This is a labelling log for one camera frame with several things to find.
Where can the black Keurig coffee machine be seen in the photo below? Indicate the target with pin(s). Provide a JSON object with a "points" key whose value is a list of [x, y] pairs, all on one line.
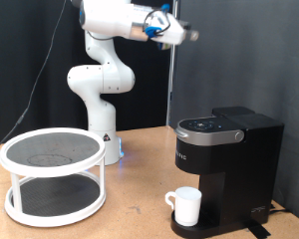
{"points": [[242, 172]]}

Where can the black curtain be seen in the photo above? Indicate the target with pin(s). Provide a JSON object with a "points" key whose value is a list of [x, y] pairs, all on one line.
{"points": [[146, 99]]}

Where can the wrist camera on blue mount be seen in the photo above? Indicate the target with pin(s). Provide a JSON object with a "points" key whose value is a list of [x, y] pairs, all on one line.
{"points": [[164, 45]]}

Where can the black tape strip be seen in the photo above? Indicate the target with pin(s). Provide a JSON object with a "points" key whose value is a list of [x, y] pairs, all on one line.
{"points": [[259, 231]]}

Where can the white ceramic mug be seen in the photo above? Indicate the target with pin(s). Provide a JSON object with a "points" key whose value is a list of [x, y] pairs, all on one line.
{"points": [[186, 205]]}

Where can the black Keurig drip tray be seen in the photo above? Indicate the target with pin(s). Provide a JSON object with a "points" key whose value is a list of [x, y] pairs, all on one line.
{"points": [[206, 225]]}

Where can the grey vertical frame pole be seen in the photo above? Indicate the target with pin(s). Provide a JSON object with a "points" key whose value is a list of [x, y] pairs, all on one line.
{"points": [[171, 86]]}

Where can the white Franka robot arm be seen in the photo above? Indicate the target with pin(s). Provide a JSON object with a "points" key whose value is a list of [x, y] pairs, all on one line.
{"points": [[99, 79]]}

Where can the white two-tier turntable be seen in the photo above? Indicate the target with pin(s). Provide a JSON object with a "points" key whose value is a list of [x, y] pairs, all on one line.
{"points": [[50, 171]]}

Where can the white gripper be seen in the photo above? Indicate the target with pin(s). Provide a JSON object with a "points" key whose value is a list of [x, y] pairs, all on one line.
{"points": [[171, 30]]}

